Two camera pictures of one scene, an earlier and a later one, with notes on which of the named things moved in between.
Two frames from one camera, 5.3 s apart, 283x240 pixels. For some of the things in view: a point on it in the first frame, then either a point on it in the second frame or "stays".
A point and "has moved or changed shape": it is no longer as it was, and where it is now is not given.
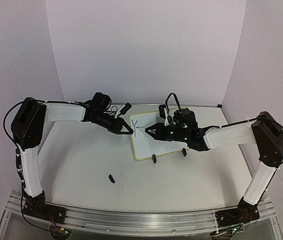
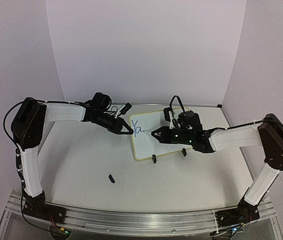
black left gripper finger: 124,124 stays
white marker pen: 142,128 has moved or changed shape
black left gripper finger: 118,132 stays
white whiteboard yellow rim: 144,144 stays
